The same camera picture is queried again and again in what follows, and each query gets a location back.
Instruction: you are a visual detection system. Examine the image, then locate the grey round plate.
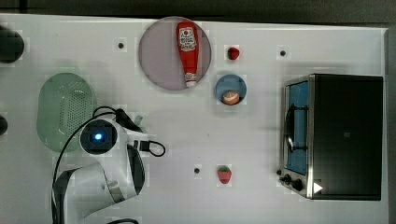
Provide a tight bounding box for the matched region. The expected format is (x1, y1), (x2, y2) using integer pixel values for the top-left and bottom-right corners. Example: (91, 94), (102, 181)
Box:
(138, 17), (211, 91)

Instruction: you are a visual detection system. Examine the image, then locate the small red strawberry toy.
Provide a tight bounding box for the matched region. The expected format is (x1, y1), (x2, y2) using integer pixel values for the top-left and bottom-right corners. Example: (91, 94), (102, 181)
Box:
(227, 47), (240, 61)

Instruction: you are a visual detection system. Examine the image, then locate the black toaster oven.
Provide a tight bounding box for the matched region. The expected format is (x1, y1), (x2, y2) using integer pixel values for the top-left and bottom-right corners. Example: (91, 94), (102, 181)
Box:
(276, 74), (384, 201)

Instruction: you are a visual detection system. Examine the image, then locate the orange slice toy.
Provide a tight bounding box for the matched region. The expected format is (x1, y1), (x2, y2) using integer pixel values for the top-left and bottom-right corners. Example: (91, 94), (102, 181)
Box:
(222, 91), (240, 105)

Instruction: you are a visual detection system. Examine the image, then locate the green perforated colander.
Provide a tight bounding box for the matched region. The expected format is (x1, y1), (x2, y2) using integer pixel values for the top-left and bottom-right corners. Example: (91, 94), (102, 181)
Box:
(36, 73), (96, 152)

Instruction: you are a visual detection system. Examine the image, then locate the red ketchup bottle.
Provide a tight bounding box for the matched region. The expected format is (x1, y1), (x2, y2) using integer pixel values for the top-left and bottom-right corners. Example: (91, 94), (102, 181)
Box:
(176, 21), (199, 88)

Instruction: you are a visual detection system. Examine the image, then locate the blue bowl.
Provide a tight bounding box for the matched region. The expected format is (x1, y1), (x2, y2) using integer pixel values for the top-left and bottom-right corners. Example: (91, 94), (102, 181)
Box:
(215, 75), (248, 105)

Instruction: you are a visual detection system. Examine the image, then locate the large red strawberry toy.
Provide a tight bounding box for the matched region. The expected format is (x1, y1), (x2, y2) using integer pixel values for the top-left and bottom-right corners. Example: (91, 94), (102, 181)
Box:
(218, 165), (232, 184)

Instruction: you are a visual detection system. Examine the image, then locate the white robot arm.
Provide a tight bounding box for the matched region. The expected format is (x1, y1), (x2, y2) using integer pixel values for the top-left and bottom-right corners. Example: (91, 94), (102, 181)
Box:
(51, 119), (149, 224)

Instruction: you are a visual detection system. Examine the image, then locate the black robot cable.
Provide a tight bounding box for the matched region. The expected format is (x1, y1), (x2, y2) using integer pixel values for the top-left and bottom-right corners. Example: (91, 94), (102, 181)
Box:
(50, 105), (166, 224)

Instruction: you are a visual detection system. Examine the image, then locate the black cylinder cup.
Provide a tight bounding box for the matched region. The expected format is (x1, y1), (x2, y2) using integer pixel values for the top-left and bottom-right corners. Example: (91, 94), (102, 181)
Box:
(0, 26), (24, 63)
(0, 116), (8, 135)

